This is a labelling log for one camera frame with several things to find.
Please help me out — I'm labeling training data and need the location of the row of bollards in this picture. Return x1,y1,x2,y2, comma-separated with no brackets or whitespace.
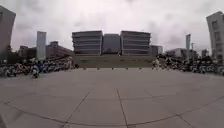
82,66,143,71

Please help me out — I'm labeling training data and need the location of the grey stone slab plaza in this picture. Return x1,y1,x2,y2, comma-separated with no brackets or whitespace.
0,67,224,128

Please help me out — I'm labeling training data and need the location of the wide grey layered building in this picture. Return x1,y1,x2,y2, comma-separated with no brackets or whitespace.
71,30,152,56

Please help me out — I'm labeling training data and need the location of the person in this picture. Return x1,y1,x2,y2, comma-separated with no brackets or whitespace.
153,57,161,71

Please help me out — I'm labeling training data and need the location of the brown building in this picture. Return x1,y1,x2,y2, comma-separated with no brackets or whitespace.
45,40,74,60

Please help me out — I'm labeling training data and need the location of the low pale building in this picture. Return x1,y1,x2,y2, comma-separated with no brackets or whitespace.
165,47,188,60

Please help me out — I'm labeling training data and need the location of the white tower building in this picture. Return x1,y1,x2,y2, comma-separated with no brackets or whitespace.
35,30,47,61

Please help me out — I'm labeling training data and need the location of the thin pale tower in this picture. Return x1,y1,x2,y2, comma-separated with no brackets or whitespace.
185,33,192,61

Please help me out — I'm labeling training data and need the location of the row of parked scooters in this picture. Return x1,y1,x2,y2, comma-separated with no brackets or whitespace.
151,54,224,76
0,56,80,80

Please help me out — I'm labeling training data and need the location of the pale tall building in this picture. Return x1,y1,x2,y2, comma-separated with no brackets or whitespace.
205,10,224,63

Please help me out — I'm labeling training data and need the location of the tall grey building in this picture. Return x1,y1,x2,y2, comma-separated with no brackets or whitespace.
0,4,17,62

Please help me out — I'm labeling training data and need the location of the low stepped wall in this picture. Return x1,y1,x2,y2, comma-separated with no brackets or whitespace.
72,54,158,69

